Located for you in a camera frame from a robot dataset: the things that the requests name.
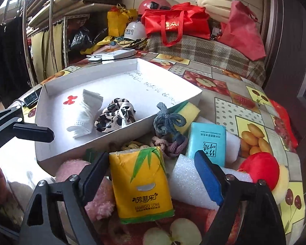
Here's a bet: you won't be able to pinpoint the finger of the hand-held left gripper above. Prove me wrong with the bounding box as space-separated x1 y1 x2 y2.
0 106 54 156

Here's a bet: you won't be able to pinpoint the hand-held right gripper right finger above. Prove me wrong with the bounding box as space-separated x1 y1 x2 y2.
194 150 287 245

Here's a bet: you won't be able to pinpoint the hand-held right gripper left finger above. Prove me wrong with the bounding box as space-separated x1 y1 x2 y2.
17 152 110 245

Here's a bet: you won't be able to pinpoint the pink fluffy towel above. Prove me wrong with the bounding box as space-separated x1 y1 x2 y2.
55 158 116 222

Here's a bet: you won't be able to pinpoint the blue tissue pack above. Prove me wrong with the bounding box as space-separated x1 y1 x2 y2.
186 122 227 166

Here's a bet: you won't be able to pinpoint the mustard braided hair tie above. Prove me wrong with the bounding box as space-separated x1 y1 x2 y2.
110 140 151 154

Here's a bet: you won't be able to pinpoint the yellow tissue pack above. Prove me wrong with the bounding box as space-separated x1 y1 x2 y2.
109 147 175 225

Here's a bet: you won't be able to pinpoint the brown knotted hair tie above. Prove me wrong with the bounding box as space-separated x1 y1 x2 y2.
152 135 188 159

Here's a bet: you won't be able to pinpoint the yellow green scouring sponge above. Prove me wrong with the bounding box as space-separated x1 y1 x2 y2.
172 101 201 134

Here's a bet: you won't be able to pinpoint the grey knotted hair band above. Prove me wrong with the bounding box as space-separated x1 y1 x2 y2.
153 102 186 139

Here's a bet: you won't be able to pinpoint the white cardboard box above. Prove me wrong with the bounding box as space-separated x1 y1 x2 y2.
35 58 203 170

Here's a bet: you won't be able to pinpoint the large white foam block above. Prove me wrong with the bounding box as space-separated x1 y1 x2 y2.
168 154 253 210

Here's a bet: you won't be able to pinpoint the black smartphone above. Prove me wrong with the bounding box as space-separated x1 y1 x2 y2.
23 90 39 108

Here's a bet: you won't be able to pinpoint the red plush toy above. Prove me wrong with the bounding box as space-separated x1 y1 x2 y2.
237 152 281 192

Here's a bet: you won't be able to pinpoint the black and white scrunchie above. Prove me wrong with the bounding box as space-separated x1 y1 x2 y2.
94 98 137 133

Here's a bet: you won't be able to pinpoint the white sock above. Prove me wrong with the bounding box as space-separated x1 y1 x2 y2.
66 89 104 139

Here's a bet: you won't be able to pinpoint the dark hanging garments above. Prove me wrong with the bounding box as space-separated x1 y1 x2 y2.
0 15 31 108

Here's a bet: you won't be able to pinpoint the fruit print tablecloth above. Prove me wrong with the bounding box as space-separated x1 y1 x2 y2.
0 48 306 245

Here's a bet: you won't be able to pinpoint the black plastic bag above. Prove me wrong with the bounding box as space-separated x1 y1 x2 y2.
69 27 109 51

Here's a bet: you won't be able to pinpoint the white power bank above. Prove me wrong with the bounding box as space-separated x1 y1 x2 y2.
102 48 135 61

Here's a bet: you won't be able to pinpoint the yellow cloth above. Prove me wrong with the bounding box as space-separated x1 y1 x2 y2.
80 36 143 54

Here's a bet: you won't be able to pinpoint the metal clothes rack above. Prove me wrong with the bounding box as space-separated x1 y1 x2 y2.
0 0 67 82

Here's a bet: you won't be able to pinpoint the metal storage shelf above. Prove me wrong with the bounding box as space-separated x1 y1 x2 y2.
25 0 123 82

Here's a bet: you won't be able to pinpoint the plaid covered box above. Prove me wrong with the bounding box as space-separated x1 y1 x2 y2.
145 34 267 85

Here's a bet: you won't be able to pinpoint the yellow shopping bag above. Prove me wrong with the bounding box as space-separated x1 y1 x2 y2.
107 5 138 37

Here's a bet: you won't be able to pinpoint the white helmet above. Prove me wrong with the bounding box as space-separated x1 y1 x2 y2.
124 22 147 41

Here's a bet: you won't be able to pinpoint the red nonwoven bag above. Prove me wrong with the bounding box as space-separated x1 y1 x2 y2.
217 0 267 61

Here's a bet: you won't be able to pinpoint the red tote bag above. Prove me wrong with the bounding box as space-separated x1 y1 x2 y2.
141 2 211 46

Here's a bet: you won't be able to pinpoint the red helmet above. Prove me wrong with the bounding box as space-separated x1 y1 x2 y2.
138 0 171 16

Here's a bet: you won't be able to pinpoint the white wireless charger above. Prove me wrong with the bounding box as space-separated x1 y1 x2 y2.
88 53 109 62

